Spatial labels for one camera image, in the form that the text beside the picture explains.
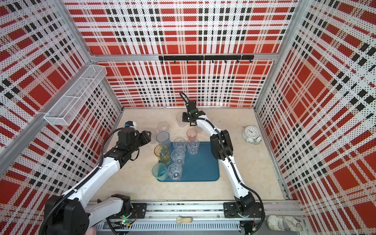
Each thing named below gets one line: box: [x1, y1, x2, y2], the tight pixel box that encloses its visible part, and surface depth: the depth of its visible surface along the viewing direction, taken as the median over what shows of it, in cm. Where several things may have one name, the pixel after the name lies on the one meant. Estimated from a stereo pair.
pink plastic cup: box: [186, 128, 198, 142], surface depth 100 cm
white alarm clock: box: [241, 125, 262, 145], surface depth 101 cm
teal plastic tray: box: [156, 141, 220, 183], surface depth 90 cm
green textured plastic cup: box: [151, 162, 168, 182], surface depth 84 cm
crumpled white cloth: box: [266, 215, 304, 232], surface depth 69 cm
